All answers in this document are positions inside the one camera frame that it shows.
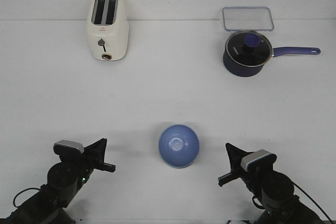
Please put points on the green bowl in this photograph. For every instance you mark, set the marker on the green bowl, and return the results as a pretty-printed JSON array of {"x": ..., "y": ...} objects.
[{"x": 179, "y": 167}]

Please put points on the clear plastic container lid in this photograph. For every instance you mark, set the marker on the clear plastic container lid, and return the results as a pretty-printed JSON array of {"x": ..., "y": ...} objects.
[{"x": 256, "y": 18}]

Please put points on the white two-slot toaster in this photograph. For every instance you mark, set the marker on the white two-slot toaster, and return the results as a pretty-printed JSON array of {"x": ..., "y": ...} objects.
[{"x": 107, "y": 29}]

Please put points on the blue bowl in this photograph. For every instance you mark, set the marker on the blue bowl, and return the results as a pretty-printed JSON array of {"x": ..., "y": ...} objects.
[{"x": 178, "y": 145}]

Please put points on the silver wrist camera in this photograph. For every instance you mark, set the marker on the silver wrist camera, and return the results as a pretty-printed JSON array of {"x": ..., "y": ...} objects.
[
  {"x": 65, "y": 147},
  {"x": 257, "y": 157}
]

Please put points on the dark blue saucepan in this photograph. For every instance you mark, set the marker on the dark blue saucepan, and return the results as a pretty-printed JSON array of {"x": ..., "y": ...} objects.
[{"x": 245, "y": 71}]

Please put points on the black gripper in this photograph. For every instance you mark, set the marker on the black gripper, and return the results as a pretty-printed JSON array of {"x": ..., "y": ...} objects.
[
  {"x": 91, "y": 159},
  {"x": 251, "y": 178}
]

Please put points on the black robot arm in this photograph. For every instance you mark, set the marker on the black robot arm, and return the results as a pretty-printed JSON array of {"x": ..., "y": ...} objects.
[
  {"x": 64, "y": 180},
  {"x": 274, "y": 190}
]

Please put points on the glass pot lid blue knob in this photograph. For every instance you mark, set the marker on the glass pot lid blue knob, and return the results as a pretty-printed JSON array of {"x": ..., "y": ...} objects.
[{"x": 248, "y": 48}]

